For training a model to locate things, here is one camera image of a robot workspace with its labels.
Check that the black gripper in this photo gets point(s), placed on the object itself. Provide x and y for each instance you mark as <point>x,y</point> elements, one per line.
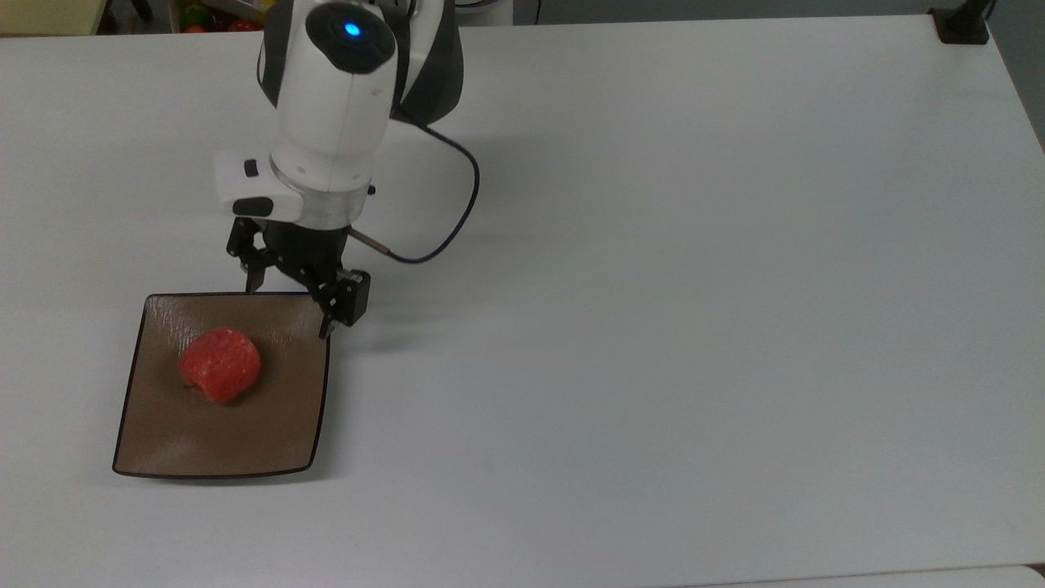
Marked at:
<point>310,245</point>

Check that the red apple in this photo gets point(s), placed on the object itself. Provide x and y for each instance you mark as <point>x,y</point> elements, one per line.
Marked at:
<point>220,365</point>

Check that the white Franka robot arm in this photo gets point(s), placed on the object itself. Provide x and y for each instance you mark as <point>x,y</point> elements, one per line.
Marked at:
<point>335,106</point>

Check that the square brown ceramic plate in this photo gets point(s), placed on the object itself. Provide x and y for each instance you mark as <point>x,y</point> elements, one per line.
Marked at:
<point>163,425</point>

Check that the bin of colourful toy fruit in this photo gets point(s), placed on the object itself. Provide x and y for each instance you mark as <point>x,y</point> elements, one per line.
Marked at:
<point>237,16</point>

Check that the black table clamp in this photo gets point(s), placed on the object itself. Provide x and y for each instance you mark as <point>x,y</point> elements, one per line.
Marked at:
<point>960,28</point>

